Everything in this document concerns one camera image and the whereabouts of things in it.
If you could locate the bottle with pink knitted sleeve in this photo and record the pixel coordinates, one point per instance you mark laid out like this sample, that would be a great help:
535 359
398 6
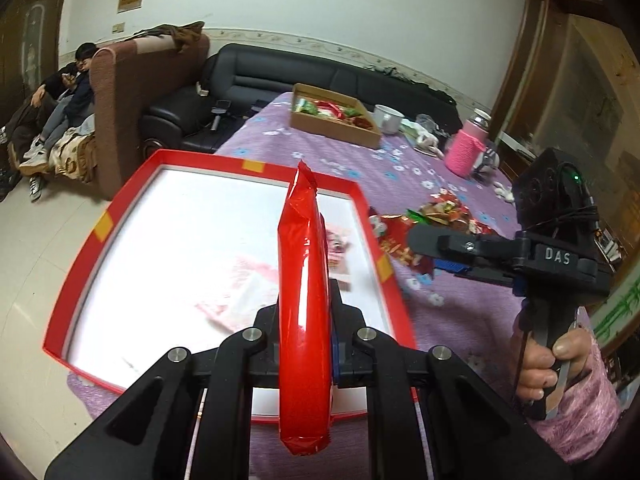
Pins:
465 150

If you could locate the long glossy red snack packet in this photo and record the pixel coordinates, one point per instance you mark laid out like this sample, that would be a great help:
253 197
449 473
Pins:
302 310

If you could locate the white cloth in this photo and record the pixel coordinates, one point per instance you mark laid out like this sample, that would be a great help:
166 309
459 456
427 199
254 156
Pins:
425 140

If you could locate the dark clothing heap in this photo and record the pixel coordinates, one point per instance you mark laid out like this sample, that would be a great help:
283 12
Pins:
415 82

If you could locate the pile of colourful snack packets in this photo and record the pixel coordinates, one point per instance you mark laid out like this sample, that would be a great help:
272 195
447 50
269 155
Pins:
440 210

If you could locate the black leather sofa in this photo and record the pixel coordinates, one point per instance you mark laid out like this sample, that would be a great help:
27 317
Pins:
270 67

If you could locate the brown jacket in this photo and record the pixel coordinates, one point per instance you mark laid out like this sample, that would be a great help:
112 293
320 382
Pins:
185 35

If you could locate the green bamboo decal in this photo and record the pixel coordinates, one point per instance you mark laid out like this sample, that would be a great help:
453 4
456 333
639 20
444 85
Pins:
617 310

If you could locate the pink white snack packet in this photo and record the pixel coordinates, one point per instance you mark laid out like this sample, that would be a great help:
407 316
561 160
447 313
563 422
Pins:
339 252

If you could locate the snack packets in cardboard box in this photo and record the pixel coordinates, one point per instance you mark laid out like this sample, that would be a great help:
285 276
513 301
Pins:
330 110

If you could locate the red gift box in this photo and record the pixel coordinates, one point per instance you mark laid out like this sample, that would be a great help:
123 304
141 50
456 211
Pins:
200 240

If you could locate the white cup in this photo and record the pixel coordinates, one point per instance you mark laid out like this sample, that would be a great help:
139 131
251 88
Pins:
387 119

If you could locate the patterned blanket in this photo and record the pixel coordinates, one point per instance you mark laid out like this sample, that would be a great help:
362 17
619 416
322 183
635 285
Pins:
75 155

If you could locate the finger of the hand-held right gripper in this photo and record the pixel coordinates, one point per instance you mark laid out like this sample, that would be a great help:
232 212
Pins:
482 275
450 242

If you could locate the cardboard box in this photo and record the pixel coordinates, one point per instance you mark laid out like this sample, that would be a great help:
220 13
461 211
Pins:
325 131

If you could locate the wooden door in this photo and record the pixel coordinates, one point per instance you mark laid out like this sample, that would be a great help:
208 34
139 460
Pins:
30 35

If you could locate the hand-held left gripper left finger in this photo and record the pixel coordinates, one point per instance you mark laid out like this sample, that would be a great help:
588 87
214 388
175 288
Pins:
260 342

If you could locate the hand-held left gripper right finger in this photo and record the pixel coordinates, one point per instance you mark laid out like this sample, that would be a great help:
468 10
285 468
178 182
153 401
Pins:
350 332

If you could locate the wall socket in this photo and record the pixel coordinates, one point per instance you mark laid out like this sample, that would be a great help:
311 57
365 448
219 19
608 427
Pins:
118 28

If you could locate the pale pink snack packet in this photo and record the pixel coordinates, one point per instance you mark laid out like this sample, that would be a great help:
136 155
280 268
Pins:
240 290

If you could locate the brown armchair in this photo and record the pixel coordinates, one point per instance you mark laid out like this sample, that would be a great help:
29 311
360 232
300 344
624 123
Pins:
130 110

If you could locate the wooden display cabinet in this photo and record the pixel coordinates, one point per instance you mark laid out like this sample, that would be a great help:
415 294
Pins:
575 60

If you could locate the purple floral tablecloth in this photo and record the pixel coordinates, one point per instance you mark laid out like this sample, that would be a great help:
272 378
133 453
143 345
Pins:
310 152

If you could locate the person's right hand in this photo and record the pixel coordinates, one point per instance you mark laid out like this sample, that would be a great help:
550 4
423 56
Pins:
535 370

